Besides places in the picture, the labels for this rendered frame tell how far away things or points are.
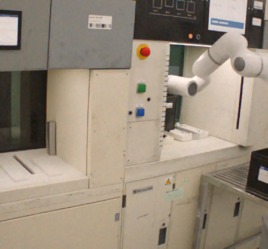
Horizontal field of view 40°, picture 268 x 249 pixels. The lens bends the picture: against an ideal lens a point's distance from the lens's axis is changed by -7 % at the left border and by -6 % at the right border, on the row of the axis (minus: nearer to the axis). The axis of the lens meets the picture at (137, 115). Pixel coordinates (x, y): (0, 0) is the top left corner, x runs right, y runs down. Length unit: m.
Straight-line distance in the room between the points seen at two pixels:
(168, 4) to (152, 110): 0.46
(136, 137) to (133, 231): 0.46
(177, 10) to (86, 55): 0.48
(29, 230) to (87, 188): 0.30
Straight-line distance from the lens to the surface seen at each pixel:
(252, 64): 1.43
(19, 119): 1.86
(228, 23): 1.95
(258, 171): 1.81
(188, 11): 1.75
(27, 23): 1.33
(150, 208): 1.83
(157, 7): 1.63
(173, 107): 2.01
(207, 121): 2.31
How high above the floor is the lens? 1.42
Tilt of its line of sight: 12 degrees down
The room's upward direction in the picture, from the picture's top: 4 degrees clockwise
